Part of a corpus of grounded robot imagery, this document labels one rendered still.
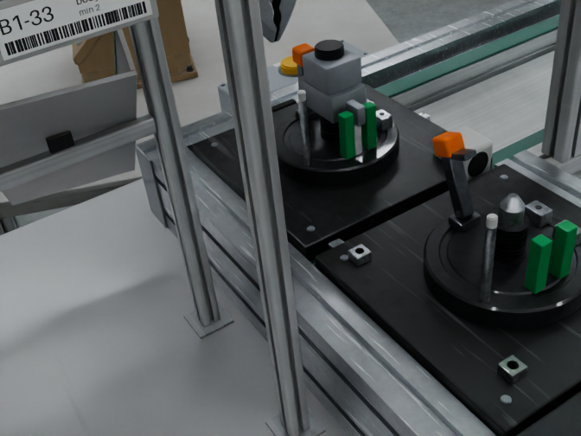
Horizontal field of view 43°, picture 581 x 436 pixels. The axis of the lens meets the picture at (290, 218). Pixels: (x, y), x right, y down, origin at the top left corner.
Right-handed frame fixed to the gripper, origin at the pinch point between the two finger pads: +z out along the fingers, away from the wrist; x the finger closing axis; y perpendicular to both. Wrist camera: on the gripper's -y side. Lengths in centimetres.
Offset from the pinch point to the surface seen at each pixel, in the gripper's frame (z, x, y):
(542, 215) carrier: 7.0, -4.5, -35.6
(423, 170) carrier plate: 10.4, -4.5, -20.0
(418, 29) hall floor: 108, -170, 174
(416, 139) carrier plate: 10.4, -8.0, -14.8
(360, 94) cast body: 2.7, -1.2, -13.8
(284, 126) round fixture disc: 8.4, 3.4, -5.6
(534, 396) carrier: 10.4, 8.3, -47.1
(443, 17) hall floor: 108, -187, 176
